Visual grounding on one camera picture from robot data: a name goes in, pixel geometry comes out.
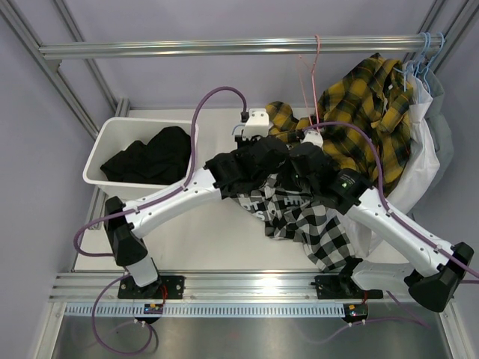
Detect black white checkered shirt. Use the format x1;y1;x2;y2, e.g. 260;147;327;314
232;174;356;272

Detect pink wire hanger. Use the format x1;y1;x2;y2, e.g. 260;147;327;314
296;34;321;132

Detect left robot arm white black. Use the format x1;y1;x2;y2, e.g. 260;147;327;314
104;137;288;292

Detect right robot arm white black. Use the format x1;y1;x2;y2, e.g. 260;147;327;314
289;142;474;313

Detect yellow black plaid shirt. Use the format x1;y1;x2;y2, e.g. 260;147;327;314
266;53;413;194

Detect white plastic bin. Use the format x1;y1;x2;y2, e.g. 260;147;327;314
82;117;191;200

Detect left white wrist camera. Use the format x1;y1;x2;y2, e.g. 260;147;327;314
232;108;270;141

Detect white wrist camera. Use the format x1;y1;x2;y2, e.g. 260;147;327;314
300;129;323;148
232;108;270;141

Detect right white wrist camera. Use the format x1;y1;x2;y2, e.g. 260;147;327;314
300;129;323;148

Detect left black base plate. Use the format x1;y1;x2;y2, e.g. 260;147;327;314
117;274;186;325

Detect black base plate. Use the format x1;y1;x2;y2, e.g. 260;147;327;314
117;274;186;325
310;275;369;324

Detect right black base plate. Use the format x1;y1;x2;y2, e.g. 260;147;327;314
310;275;369;324

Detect white slotted cable duct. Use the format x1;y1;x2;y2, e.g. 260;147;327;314
64;303;346;318

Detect aluminium hanging rail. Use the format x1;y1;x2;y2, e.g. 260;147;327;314
39;33;445;60

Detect aluminium front rail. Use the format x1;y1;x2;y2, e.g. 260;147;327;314
48;271;456;303

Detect light blue wire hangers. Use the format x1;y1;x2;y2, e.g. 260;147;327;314
395;32;445;94

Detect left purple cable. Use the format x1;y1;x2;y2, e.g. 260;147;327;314
73;86;248;355

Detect left aluminium frame post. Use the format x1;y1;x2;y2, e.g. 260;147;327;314
1;1;131;138

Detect aluminium frame post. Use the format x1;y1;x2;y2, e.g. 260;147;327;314
418;0;478;75
1;1;131;138

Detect right aluminium frame post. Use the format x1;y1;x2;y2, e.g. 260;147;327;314
418;0;478;75

